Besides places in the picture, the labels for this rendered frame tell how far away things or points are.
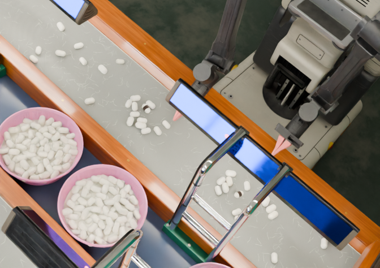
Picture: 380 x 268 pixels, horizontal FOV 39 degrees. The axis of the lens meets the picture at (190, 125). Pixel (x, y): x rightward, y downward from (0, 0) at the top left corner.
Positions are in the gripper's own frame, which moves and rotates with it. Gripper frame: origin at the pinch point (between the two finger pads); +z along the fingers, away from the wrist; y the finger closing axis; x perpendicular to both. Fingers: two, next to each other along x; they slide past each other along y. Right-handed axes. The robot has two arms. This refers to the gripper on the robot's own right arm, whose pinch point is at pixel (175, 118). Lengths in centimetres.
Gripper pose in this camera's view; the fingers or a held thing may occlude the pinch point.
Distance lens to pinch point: 174.8
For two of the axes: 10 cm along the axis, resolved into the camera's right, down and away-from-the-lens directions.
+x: 2.2, 0.8, 9.7
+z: -6.3, 7.7, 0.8
